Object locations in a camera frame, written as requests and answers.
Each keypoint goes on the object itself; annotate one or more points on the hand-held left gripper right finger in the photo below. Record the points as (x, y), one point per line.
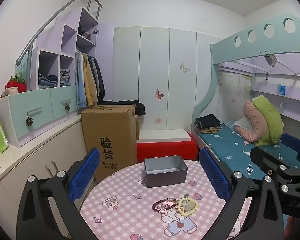
(215, 177)

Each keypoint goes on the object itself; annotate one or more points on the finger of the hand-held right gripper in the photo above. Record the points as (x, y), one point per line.
(265, 158)
(292, 142)

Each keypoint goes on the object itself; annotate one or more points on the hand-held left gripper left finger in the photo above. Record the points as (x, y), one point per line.
(86, 172)

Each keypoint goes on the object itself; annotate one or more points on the grey metal tin box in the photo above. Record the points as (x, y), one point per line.
(165, 177)

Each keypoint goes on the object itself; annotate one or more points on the blue printed bedsheet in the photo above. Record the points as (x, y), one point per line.
(230, 150)

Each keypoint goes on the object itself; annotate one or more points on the pink and green quilt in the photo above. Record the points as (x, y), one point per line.
(267, 120)

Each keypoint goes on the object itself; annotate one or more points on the white pillow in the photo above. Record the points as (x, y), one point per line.
(242, 125)

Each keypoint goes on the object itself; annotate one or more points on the white low cabinet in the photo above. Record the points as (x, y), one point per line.
(52, 150)

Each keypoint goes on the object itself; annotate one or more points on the pink checked tablecloth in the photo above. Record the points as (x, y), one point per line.
(130, 180)

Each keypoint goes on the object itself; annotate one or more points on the large cardboard box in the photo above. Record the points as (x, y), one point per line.
(107, 130)

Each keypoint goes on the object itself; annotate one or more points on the tan folded garment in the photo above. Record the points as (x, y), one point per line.
(207, 130)

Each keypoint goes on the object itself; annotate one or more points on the small blue packet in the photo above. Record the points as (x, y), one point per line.
(281, 90)

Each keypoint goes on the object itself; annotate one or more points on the dark folded garment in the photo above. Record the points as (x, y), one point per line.
(208, 121)

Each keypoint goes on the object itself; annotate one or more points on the red covered stool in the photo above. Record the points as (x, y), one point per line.
(165, 150)

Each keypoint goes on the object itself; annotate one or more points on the white board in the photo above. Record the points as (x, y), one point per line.
(165, 135)

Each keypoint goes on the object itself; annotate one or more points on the pine cone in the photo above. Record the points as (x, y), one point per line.
(29, 121)
(67, 107)

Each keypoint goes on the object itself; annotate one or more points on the pale pink flower sticker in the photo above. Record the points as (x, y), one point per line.
(158, 120)

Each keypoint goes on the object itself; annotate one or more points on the tan hanging coat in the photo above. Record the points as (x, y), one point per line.
(90, 85)

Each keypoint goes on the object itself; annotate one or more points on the light blue hanging jacket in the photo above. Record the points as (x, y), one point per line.
(80, 85)

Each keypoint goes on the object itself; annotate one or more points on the teal drawer unit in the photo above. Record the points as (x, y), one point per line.
(20, 115)

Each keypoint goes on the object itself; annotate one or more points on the dark hanging coats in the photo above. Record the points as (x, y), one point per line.
(98, 80)

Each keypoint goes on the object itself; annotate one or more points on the folded grey clothes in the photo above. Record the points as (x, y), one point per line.
(65, 77)

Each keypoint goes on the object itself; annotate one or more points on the folded blue jeans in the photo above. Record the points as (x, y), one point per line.
(48, 81)

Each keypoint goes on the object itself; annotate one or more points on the pink butterfly sticker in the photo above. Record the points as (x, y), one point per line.
(159, 94)

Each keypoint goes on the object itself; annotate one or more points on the red strawberry plush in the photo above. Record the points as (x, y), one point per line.
(15, 86)

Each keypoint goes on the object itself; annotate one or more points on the white butterfly sticker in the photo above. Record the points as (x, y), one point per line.
(183, 67)

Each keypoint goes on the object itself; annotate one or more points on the white wardrobe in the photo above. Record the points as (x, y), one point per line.
(152, 67)

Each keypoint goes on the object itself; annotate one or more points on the lilac shelf cabinet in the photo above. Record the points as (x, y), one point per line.
(50, 40)

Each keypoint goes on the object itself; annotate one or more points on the dark item on shelf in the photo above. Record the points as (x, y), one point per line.
(83, 35)

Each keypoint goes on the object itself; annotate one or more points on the grey metal handrail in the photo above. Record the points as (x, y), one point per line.
(52, 17)

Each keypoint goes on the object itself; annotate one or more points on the teal bunk bed frame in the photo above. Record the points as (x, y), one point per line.
(240, 52)

